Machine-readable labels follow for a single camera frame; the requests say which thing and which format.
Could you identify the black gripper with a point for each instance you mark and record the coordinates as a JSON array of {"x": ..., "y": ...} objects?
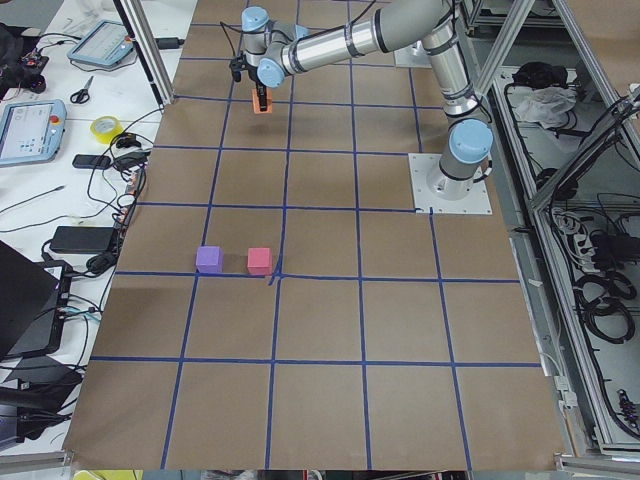
[{"x": 259, "y": 92}]

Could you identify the orange foam cube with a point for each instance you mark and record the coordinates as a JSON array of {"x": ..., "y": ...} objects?
[{"x": 262, "y": 101}]

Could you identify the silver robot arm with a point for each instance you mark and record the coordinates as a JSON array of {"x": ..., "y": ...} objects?
[{"x": 419, "y": 34}]

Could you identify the black power adapter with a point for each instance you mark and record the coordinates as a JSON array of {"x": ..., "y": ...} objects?
[{"x": 169, "y": 43}]

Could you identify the blue teach pendant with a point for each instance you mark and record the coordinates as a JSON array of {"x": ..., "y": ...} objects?
[
  {"x": 31, "y": 132},
  {"x": 105, "y": 46}
]

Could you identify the yellow tape roll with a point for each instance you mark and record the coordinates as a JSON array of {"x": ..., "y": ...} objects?
[{"x": 106, "y": 128}]

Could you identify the pink foam cube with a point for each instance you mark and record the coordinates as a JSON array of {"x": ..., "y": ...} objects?
[{"x": 260, "y": 261}]

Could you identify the purple foam cube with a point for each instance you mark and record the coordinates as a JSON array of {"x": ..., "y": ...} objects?
[{"x": 209, "y": 259}]

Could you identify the black phone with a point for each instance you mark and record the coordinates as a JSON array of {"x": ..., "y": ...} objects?
[{"x": 91, "y": 161}]

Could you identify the black power brick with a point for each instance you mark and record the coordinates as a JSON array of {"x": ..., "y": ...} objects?
[{"x": 81, "y": 239}]

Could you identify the black laptop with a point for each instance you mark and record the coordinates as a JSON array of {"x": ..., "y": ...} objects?
[{"x": 33, "y": 295}]

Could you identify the aluminium frame post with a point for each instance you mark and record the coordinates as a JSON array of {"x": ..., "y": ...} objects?
[{"x": 134, "y": 19}]

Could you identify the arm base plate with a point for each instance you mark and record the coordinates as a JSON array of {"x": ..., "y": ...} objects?
[
  {"x": 412, "y": 56},
  {"x": 435, "y": 193}
]

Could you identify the black handled scissors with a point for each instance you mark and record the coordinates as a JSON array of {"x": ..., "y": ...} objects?
[{"x": 82, "y": 95}]

